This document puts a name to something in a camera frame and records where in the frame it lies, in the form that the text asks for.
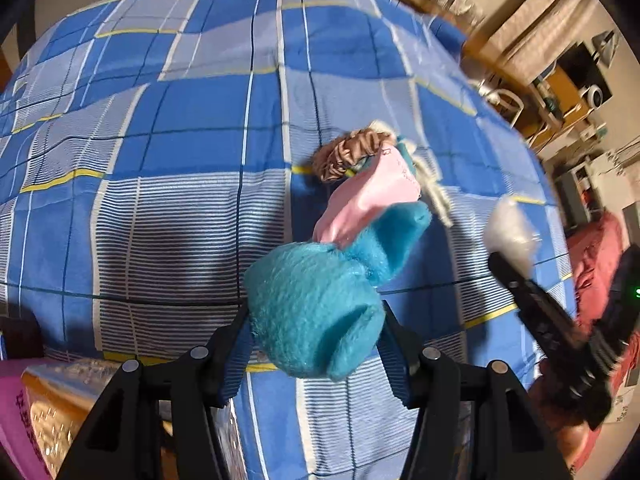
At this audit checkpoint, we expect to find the pink red blanket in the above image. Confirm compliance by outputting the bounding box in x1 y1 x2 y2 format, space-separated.
567 211 640 396

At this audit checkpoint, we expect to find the white chair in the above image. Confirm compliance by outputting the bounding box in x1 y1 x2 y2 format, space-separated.
487 86 527 128

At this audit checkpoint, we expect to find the brown scrunchie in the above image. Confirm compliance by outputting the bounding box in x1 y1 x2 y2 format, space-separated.
314 129 399 184

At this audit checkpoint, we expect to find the purple box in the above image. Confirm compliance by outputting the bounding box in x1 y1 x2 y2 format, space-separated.
0 360 53 480

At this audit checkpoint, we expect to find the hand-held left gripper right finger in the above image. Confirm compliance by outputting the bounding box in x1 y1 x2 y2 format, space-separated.
377 300 573 480

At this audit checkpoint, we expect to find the grey shelf unit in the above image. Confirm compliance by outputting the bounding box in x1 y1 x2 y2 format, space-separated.
554 159 603 233

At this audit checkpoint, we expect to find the person's right hand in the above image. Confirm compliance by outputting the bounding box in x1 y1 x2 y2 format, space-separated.
529 377 601 467

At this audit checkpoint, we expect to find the blue plush toy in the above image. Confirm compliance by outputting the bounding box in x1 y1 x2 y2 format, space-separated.
243 202 433 381

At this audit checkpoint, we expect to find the beige curtain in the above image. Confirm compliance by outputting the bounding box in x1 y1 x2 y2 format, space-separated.
492 0 603 78

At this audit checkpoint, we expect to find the clear gold snack pack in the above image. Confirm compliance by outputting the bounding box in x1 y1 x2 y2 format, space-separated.
22 360 241 480

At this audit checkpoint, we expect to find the black appliance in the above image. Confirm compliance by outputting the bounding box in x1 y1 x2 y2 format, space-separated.
556 41 614 108

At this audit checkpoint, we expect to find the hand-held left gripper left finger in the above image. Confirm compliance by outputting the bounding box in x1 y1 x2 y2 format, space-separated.
55 302 258 480

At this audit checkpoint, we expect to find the cream yarn tassel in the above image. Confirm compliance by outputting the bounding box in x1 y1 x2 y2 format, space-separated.
369 119 454 227

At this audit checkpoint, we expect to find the white cotton ball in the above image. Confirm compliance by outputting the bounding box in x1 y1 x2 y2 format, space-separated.
484 196 542 274

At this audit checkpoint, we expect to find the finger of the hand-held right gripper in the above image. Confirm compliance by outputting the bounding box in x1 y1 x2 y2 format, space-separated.
487 250 593 361

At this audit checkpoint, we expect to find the blue plaid bed sheet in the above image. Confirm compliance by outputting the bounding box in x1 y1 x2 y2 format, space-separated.
0 0 576 480

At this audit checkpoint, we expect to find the pink cloth pouch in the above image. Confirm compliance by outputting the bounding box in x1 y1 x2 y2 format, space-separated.
312 140 422 249

